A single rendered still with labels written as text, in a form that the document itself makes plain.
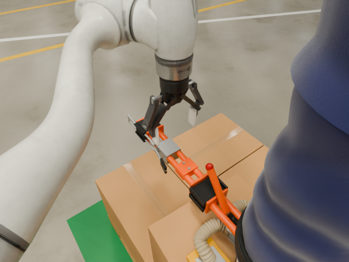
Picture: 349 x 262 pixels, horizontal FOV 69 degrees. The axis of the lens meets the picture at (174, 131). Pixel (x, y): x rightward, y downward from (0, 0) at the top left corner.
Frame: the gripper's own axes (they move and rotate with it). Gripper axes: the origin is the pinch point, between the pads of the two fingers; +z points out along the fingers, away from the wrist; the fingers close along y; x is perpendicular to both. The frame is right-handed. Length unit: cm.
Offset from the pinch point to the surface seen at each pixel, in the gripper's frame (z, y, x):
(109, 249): 121, -31, 33
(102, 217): 121, -25, 57
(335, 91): -41, -9, -38
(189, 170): 12.6, 0.7, -7.2
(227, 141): 67, 62, 27
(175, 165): 12.7, -1.6, -2.9
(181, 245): 26.8, -12.2, -20.7
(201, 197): 12.4, -2.6, -17.4
